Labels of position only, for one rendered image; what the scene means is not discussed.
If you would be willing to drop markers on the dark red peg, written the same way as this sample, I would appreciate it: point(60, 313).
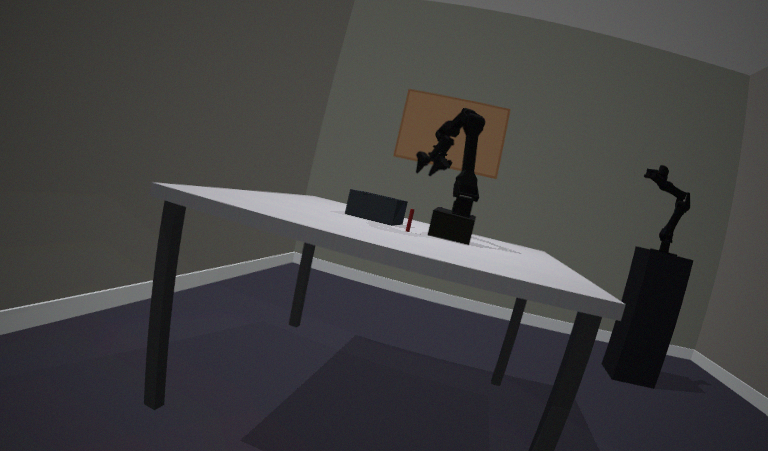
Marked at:
point(409, 220)

